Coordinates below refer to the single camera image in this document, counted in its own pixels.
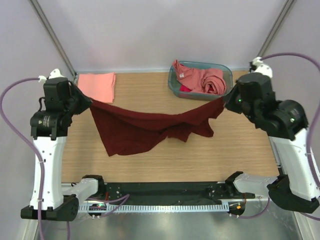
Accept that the dark red t shirt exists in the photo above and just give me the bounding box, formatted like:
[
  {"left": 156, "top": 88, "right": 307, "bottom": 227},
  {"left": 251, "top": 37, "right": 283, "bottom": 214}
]
[{"left": 90, "top": 97, "right": 224, "bottom": 157}]

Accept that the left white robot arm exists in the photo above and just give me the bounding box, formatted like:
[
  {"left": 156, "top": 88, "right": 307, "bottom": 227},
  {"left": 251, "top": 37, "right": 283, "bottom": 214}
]
[{"left": 20, "top": 76, "right": 106, "bottom": 222}]

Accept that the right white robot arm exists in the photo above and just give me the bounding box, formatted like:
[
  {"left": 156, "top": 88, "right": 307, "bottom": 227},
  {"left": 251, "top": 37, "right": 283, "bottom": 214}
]
[{"left": 225, "top": 72, "right": 320, "bottom": 215}]

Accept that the folded salmon pink t shirt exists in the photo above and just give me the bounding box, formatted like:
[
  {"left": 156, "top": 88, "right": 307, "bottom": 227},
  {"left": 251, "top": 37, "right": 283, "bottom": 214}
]
[{"left": 77, "top": 72, "right": 116, "bottom": 104}]

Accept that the crumpled pink t shirt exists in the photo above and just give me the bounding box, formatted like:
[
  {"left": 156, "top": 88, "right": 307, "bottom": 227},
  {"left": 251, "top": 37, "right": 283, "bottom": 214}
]
[{"left": 172, "top": 60, "right": 227, "bottom": 95}]

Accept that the bright red t shirt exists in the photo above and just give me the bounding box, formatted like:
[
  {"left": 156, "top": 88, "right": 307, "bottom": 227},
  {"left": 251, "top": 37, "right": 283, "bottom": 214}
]
[{"left": 179, "top": 85, "right": 192, "bottom": 93}]

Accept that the teal plastic basket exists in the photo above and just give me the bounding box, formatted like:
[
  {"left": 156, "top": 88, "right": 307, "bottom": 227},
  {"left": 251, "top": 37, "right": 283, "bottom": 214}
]
[{"left": 168, "top": 59, "right": 234, "bottom": 101}]

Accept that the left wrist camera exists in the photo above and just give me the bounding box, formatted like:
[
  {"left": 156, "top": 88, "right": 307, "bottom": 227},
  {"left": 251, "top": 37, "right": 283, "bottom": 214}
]
[{"left": 38, "top": 68, "right": 65, "bottom": 83}]

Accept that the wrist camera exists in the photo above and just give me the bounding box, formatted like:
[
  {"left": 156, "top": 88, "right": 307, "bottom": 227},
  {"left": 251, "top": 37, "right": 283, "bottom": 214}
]
[
  {"left": 38, "top": 68, "right": 65, "bottom": 83},
  {"left": 249, "top": 57, "right": 273, "bottom": 79}
]

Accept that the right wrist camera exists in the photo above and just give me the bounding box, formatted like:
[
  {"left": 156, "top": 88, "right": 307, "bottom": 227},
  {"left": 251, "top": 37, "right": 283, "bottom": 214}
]
[{"left": 249, "top": 57, "right": 273, "bottom": 79}]

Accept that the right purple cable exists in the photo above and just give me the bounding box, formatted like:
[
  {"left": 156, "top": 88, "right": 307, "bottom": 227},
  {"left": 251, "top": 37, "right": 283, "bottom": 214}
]
[{"left": 236, "top": 52, "right": 320, "bottom": 219}]

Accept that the left aluminium corner post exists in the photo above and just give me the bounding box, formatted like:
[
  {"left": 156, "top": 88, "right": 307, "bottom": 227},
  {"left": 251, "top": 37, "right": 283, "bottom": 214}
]
[{"left": 28, "top": 0, "right": 77, "bottom": 78}]

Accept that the aluminium corner post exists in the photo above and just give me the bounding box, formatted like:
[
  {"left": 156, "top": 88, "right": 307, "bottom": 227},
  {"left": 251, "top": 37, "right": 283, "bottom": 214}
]
[
  {"left": 28, "top": 0, "right": 77, "bottom": 78},
  {"left": 257, "top": 0, "right": 297, "bottom": 57}
]

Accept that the aluminium front rail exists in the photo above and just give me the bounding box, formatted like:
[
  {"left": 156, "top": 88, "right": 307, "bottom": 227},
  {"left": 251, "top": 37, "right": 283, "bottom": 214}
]
[{"left": 59, "top": 180, "right": 305, "bottom": 204}]

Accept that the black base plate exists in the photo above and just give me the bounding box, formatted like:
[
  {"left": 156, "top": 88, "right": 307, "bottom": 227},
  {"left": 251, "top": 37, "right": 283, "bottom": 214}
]
[{"left": 101, "top": 181, "right": 256, "bottom": 204}]

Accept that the right aluminium corner post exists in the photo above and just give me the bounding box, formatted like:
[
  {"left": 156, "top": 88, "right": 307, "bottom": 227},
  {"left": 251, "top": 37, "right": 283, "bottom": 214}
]
[{"left": 257, "top": 0, "right": 297, "bottom": 57}]

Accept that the white slotted cable duct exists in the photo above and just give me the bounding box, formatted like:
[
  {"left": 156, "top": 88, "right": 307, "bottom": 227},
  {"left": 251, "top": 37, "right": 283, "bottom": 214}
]
[{"left": 78, "top": 202, "right": 229, "bottom": 214}]

